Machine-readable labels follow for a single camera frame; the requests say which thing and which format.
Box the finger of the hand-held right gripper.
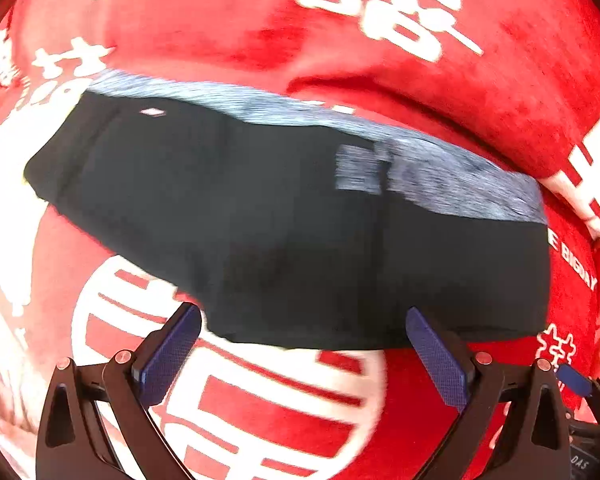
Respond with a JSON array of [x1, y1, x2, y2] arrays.
[[555, 364, 595, 400]]

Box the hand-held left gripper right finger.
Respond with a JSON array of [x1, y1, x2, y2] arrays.
[[405, 306, 576, 480]]

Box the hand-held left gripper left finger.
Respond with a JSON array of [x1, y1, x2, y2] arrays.
[[34, 301, 203, 480]]

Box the black pants with blue trim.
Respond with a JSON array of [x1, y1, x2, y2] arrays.
[[24, 70, 553, 352]]

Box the red printed blanket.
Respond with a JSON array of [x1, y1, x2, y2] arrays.
[[0, 0, 600, 480]]

